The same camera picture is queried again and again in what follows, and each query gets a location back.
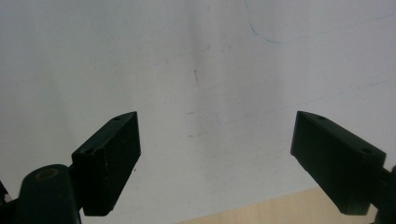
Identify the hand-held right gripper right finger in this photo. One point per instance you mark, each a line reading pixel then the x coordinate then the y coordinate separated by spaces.
pixel 336 165

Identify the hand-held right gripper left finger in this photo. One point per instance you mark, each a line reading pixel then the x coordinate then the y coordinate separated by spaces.
pixel 107 161

